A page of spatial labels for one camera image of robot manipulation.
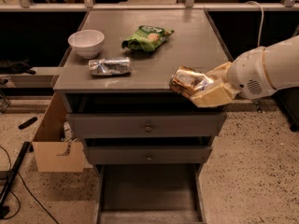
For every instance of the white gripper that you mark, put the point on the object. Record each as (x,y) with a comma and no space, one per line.
(247,74)

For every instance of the orange crushed can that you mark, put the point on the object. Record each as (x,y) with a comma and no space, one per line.
(187,82)

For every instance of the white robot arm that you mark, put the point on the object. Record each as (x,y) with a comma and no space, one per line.
(282,63)

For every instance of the grey top drawer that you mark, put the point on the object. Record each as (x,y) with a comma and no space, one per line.
(87,126)

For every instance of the grey wooden drawer cabinet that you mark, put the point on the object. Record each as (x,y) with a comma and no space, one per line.
(146,89)

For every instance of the grey middle drawer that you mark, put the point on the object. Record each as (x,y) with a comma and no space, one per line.
(146,155)

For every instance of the grey open bottom drawer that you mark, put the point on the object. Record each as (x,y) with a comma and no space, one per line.
(149,194)

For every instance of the green chip bag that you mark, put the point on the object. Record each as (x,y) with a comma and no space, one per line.
(147,38)

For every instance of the white ceramic bowl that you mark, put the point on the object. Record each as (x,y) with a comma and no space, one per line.
(87,44)

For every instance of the cardboard box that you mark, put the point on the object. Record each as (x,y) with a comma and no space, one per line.
(54,151)

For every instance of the black marker on floor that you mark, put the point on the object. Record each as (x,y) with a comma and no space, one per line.
(27,123)

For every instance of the black bag on ledge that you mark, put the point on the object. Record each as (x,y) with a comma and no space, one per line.
(16,67)

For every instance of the black pole on floor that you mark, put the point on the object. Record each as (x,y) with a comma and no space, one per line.
(9,178)

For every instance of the metal railing frame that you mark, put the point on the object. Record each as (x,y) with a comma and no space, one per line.
(210,5)

